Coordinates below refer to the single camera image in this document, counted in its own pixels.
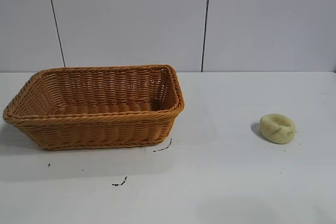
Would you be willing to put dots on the pale yellow egg yolk pastry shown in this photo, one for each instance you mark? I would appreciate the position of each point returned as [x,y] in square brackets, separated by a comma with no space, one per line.
[275,127]

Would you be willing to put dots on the brown woven wicker basket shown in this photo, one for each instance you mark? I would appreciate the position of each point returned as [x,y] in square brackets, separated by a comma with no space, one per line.
[99,127]

